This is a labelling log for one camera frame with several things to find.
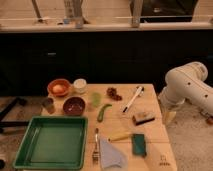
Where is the light blue towel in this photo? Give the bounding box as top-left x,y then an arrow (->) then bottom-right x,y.
99,138 -> 127,169

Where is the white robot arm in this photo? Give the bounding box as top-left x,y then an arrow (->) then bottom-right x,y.
158,62 -> 213,125

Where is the purple bowl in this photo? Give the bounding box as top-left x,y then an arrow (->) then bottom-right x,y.
63,97 -> 86,116

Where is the orange bowl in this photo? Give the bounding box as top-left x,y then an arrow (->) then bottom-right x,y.
47,79 -> 70,97

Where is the brown dried fruit cluster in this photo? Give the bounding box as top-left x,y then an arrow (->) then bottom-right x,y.
107,87 -> 122,101

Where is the white cup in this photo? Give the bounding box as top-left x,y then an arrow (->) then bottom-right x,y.
73,78 -> 87,94

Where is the tan black eraser block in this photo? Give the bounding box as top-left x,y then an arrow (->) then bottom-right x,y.
132,112 -> 155,126

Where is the brown egg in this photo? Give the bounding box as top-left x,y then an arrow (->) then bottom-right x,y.
52,84 -> 64,93

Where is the dark olive cup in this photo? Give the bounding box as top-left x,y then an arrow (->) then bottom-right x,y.
42,98 -> 55,114

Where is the green sponge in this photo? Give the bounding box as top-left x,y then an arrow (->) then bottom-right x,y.
132,134 -> 147,157

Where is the silver fork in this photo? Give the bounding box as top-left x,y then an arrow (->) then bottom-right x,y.
92,128 -> 99,164

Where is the green plastic tray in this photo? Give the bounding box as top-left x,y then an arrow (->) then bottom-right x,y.
13,116 -> 88,170

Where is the black stand leg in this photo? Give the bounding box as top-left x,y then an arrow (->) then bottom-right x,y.
0,97 -> 29,129

